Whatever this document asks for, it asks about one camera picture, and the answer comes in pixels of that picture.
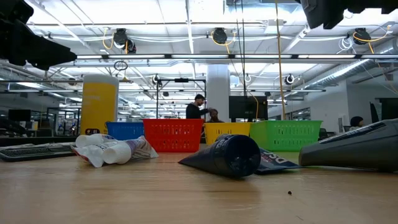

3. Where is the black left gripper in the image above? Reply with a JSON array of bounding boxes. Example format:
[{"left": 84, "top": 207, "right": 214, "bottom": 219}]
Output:
[{"left": 0, "top": 0, "right": 77, "bottom": 71}]

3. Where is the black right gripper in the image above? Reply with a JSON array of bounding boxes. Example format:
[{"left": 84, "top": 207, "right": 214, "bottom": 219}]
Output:
[{"left": 300, "top": 0, "right": 398, "bottom": 30}]

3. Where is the white toothpaste tube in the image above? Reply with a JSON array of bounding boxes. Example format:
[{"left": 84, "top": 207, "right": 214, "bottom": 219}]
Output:
[
  {"left": 70, "top": 143, "right": 105, "bottom": 169},
  {"left": 75, "top": 133, "right": 118, "bottom": 149},
  {"left": 101, "top": 135, "right": 159, "bottom": 166}
]

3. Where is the blue plastic basket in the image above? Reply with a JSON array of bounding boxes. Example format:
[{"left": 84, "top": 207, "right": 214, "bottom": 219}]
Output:
[{"left": 105, "top": 121, "right": 146, "bottom": 141}]

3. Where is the grey electric shaver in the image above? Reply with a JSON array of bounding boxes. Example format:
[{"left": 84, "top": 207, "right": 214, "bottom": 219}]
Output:
[{"left": 298, "top": 118, "right": 398, "bottom": 174}]

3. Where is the dark blue cream tube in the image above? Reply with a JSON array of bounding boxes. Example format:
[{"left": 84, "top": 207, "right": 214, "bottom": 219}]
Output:
[
  {"left": 254, "top": 147, "right": 303, "bottom": 175},
  {"left": 178, "top": 134, "right": 262, "bottom": 179}
]

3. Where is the red plastic basket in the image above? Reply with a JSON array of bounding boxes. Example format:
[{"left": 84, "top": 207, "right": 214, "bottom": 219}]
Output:
[{"left": 142, "top": 118, "right": 205, "bottom": 153}]

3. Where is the black computer monitor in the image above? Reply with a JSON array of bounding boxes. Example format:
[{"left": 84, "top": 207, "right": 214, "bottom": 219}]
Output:
[
  {"left": 8, "top": 108, "right": 32, "bottom": 123},
  {"left": 229, "top": 95, "right": 269, "bottom": 123},
  {"left": 369, "top": 101, "right": 381, "bottom": 124},
  {"left": 379, "top": 98, "right": 398, "bottom": 121}
]

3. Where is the yellow white wipes canister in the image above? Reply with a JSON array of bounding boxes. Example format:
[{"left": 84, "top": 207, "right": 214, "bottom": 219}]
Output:
[{"left": 80, "top": 73, "right": 120, "bottom": 136}]

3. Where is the person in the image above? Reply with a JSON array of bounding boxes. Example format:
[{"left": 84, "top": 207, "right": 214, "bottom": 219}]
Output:
[
  {"left": 348, "top": 116, "right": 364, "bottom": 132},
  {"left": 206, "top": 108, "right": 224, "bottom": 123},
  {"left": 185, "top": 93, "right": 213, "bottom": 120}
]

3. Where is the green plastic basket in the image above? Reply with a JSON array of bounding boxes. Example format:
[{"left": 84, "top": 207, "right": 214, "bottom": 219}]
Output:
[{"left": 249, "top": 119, "right": 323, "bottom": 152}]

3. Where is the white building pillar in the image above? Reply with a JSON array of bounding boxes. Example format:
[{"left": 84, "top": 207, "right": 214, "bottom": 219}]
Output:
[{"left": 206, "top": 63, "right": 231, "bottom": 123}]

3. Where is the long ceiling light strip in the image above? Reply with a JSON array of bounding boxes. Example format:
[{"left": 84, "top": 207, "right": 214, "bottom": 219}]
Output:
[{"left": 76, "top": 54, "right": 398, "bottom": 60}]

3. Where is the yellow plastic basket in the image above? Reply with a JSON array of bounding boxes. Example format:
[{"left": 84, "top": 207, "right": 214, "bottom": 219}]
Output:
[{"left": 203, "top": 121, "right": 252, "bottom": 146}]

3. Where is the black metal rig stand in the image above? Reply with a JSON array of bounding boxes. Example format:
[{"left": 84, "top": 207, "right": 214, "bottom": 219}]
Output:
[{"left": 155, "top": 78, "right": 208, "bottom": 119}]

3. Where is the white coiled cable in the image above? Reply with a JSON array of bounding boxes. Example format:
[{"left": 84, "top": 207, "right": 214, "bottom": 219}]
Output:
[{"left": 338, "top": 36, "right": 355, "bottom": 52}]

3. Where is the silver ventilation duct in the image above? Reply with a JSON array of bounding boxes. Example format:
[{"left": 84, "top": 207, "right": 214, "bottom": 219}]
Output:
[{"left": 306, "top": 57, "right": 398, "bottom": 91}]

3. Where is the black hanging cable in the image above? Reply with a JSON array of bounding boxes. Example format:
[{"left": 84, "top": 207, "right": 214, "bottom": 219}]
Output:
[{"left": 241, "top": 0, "right": 247, "bottom": 98}]

